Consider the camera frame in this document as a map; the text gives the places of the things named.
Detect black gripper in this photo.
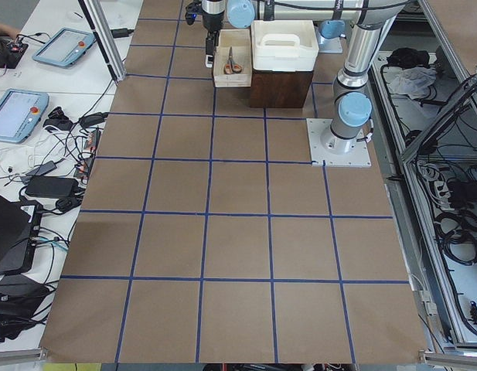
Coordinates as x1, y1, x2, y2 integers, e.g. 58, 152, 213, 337
201, 0, 225, 58

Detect wooden drawer with white handle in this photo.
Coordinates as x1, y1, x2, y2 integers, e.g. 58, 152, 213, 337
205, 29, 252, 88

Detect orange grey scissors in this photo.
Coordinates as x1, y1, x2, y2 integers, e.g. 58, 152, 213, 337
223, 46, 243, 75

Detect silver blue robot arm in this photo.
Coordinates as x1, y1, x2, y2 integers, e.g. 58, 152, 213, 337
185, 1, 408, 155

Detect dark brown wooden cabinet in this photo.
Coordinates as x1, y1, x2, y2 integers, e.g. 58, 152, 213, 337
249, 70, 314, 108

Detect white plastic tray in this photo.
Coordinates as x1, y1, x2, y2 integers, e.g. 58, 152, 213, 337
251, 20, 319, 72

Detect black power adapter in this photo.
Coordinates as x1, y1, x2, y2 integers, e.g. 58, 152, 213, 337
111, 28, 134, 39

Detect blue teach pendant far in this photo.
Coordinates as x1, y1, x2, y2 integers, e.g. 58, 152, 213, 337
32, 28, 96, 68

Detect blue teach pendant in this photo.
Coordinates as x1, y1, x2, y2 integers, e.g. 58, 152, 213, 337
0, 89, 49, 143
32, 28, 96, 68

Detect crumpled white cloth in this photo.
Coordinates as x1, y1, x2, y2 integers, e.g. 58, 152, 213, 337
388, 66, 437, 99

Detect blue teach pendant near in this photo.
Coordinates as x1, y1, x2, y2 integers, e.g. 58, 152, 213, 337
0, 89, 49, 143

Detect large black power brick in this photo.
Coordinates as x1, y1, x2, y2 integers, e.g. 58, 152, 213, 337
25, 176, 79, 199

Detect black laptop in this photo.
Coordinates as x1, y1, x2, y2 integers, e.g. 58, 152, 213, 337
0, 196, 43, 275

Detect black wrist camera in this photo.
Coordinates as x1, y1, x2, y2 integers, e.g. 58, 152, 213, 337
185, 0, 202, 26

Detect aluminium frame post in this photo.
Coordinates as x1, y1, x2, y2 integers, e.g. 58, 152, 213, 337
78, 0, 126, 83

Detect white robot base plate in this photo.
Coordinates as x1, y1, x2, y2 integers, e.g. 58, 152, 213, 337
306, 118, 371, 168

